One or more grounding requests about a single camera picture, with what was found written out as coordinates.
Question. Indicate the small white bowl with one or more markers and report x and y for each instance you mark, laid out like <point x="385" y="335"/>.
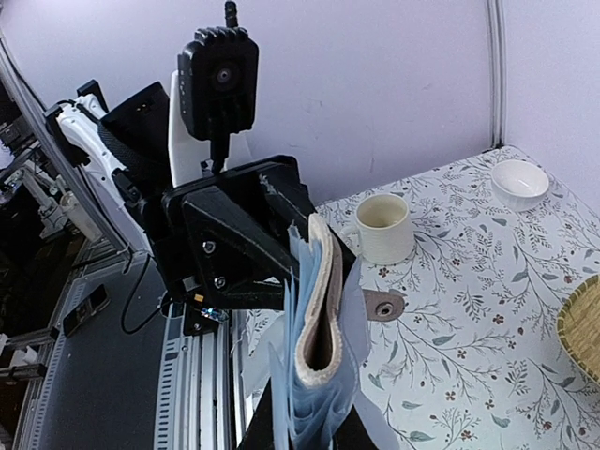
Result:
<point x="519" y="185"/>

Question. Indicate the aluminium frame post left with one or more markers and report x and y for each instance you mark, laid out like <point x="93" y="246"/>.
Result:
<point x="33" y="110"/>

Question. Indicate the aluminium frame post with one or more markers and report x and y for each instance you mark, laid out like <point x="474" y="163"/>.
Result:
<point x="498" y="72"/>
<point x="33" y="110"/>

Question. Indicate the floral patterned table mat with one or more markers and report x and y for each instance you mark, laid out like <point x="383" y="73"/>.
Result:
<point x="474" y="361"/>

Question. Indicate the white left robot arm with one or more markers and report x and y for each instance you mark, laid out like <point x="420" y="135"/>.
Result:
<point x="129" y="144"/>

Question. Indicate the cream ceramic mug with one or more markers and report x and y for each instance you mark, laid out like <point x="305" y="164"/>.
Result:
<point x="382" y="230"/>

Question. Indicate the aluminium frame post right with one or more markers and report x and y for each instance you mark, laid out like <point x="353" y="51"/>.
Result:
<point x="498" y="72"/>

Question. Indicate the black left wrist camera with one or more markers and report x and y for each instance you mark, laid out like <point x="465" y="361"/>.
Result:
<point x="218" y="73"/>

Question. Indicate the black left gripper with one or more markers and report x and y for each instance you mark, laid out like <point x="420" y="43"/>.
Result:
<point x="234" y="234"/>

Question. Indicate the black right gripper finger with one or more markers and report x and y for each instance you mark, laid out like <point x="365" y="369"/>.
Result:
<point x="259" y="433"/>

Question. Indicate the woven bamboo tray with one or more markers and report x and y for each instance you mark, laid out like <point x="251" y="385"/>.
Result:
<point x="578" y="327"/>

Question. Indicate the smartphone on side desk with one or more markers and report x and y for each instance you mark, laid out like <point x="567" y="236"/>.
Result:
<point x="88" y="308"/>

